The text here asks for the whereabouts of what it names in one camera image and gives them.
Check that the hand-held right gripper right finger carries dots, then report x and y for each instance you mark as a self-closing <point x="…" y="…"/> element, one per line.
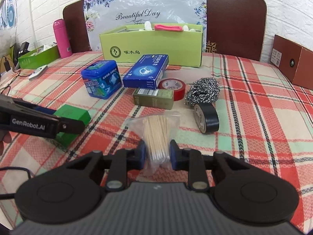
<point x="174" y="156"/>

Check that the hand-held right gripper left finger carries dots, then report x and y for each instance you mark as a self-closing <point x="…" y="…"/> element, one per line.
<point x="141" y="155"/>

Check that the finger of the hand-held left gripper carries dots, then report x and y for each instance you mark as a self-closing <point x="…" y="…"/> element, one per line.
<point x="45" y="111"/>
<point x="73" y="126"/>

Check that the bag of cotton swabs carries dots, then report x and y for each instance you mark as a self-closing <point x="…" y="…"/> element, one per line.
<point x="156" y="137"/>

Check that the blue gum container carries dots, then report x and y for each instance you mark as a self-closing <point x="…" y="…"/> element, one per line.
<point x="100" y="80"/>

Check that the steel wool scrubber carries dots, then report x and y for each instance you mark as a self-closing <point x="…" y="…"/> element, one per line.
<point x="203" y="90"/>

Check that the blue medicine box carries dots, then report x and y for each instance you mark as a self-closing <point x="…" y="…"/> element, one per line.
<point x="146" y="71"/>

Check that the light green cardboard box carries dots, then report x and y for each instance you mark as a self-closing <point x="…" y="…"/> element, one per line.
<point x="171" y="46"/>

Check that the person's left hand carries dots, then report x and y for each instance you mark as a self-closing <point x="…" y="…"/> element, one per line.
<point x="5" y="137"/>

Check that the white round-button device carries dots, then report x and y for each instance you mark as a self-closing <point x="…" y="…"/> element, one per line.
<point x="38" y="72"/>

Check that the black tape roll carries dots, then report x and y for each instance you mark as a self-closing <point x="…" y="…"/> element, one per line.
<point x="210" y="120"/>

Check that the dark green cardboard box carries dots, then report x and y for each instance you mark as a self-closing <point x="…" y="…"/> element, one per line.
<point x="36" y="60"/>

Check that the olive green small box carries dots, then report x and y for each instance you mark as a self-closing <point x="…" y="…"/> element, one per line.
<point x="156" y="100"/>

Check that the red tape roll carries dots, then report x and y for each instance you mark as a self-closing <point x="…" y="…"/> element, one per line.
<point x="179" y="91"/>

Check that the black desk gadget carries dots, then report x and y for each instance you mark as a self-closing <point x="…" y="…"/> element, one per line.
<point x="24" y="47"/>

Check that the pink thermos bottle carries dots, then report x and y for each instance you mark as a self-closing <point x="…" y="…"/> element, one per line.
<point x="62" y="41"/>

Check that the red plaid bedsheet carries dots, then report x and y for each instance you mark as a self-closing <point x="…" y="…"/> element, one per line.
<point x="256" y="117"/>

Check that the brown wooden headboard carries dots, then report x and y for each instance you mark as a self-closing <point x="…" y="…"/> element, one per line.
<point x="232" y="17"/>

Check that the floral printed plastic bag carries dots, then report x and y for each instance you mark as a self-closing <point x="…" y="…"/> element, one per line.
<point x="171" y="5"/>

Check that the brown cardboard box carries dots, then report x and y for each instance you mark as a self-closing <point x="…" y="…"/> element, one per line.
<point x="298" y="63"/>

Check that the wall poster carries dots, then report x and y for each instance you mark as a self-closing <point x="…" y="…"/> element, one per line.
<point x="9" y="14"/>

